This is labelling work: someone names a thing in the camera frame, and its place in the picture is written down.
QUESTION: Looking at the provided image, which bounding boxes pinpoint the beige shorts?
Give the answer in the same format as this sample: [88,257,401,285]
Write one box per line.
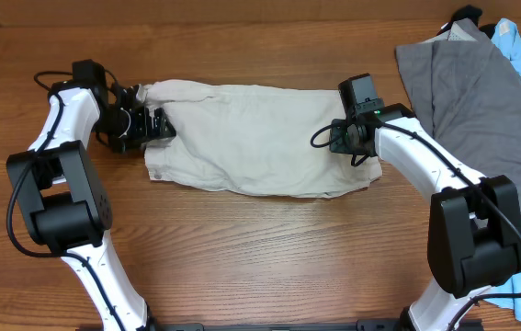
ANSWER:
[144,80,382,198]

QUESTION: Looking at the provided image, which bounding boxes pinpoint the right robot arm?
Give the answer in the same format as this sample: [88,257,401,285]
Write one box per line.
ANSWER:
[327,74,521,331]

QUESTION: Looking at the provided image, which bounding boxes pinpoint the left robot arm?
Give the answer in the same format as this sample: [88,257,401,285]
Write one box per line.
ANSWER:
[6,60,176,330]

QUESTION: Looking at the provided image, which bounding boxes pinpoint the grey t-shirt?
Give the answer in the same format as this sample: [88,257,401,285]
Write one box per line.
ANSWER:
[395,18,521,208]

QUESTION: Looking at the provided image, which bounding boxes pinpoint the black garment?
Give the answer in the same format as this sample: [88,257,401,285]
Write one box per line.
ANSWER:
[437,5,496,39]

